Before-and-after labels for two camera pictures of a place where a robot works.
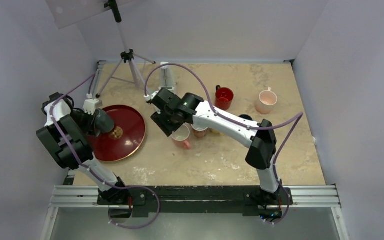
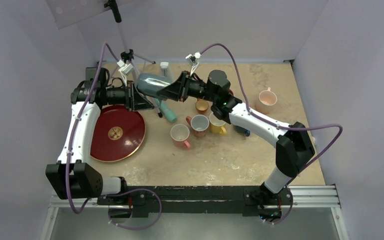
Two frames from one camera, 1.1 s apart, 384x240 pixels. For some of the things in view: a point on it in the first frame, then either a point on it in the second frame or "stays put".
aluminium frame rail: (301, 197) stays put
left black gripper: (88, 128) to (133, 100)
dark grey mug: (104, 123) to (150, 83)
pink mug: (180, 135) stays put
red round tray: (126, 138) stays put
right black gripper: (158, 117) to (179, 91)
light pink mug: (265, 101) stays put
